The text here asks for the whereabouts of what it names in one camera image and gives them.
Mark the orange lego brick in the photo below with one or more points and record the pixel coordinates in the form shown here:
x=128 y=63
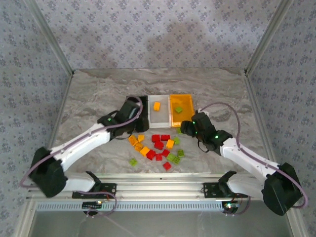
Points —
x=133 y=140
x=170 y=144
x=156 y=106
x=138 y=146
x=141 y=138
x=145 y=151

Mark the red lego brick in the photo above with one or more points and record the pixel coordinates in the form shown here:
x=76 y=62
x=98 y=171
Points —
x=159 y=145
x=150 y=155
x=165 y=137
x=167 y=166
x=165 y=153
x=158 y=157
x=155 y=138

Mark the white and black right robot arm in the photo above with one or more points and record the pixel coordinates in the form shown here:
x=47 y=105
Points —
x=247 y=160

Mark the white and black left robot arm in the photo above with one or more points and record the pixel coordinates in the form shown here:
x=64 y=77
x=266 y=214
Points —
x=81 y=143

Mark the clear plastic container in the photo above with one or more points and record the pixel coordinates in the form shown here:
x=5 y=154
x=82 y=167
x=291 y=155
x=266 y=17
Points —
x=160 y=118

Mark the black plastic container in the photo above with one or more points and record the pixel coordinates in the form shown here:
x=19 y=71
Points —
x=146 y=103

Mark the orange transparent plastic container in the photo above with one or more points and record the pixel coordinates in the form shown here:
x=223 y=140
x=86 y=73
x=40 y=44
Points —
x=185 y=103

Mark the small right circuit board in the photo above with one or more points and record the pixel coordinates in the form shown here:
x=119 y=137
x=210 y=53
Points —
x=229 y=206

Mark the small circuit board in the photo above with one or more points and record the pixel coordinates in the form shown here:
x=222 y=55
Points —
x=92 y=204
x=229 y=206

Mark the small left circuit board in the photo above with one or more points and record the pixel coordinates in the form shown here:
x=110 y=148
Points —
x=92 y=204

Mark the aluminium table side rail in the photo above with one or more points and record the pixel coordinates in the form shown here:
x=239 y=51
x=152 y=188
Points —
x=258 y=111
x=62 y=98

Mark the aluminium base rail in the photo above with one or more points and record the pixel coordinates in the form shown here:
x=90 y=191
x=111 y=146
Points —
x=160 y=187

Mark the aluminium frame post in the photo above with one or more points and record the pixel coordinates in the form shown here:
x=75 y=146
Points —
x=55 y=42
x=266 y=37

